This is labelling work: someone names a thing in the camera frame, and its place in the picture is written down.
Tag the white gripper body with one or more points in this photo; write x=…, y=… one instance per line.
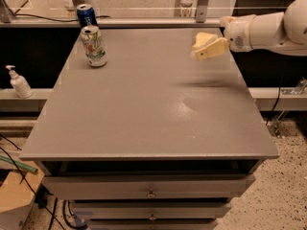
x=237, y=35

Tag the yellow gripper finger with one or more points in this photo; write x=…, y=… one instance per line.
x=226, y=20
x=212, y=50

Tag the yellow sponge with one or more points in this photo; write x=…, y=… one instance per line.
x=203, y=39

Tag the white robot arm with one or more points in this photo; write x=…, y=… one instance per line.
x=284, y=33

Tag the white 7up can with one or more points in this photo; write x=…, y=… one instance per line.
x=94, y=46

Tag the blue soda can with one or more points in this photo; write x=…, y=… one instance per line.
x=86, y=15

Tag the grey drawer cabinet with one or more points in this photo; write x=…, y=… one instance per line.
x=151, y=110

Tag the top grey drawer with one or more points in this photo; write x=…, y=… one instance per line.
x=147, y=187

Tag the grey drawer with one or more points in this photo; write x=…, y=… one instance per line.
x=158, y=224
x=147, y=187
x=151, y=210

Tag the middle grey drawer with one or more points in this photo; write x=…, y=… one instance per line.
x=151, y=210

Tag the white pump bottle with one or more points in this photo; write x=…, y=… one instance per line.
x=19, y=83

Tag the bottom grey drawer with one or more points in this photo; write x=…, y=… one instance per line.
x=158, y=224

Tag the green rod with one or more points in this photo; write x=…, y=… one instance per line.
x=19, y=165

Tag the cardboard box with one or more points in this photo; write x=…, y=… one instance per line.
x=17, y=199

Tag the metal frame post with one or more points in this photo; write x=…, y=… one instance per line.
x=201, y=10

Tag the metal bracket right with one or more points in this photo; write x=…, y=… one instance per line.
x=298, y=89

